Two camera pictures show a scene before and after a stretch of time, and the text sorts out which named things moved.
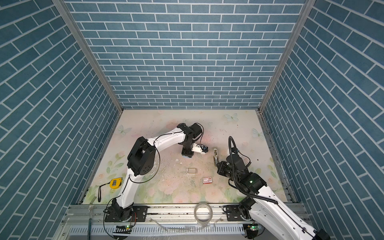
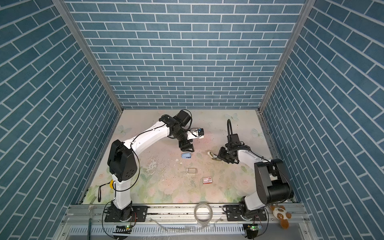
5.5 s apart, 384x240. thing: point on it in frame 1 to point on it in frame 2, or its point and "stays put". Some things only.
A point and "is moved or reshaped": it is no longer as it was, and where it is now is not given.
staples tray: (191, 170) stays put
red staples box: (207, 180) stays put
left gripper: (190, 153) to (186, 146)
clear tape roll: (206, 222) stays put
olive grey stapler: (215, 156) is moved or reshaped
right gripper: (220, 168) to (221, 155)
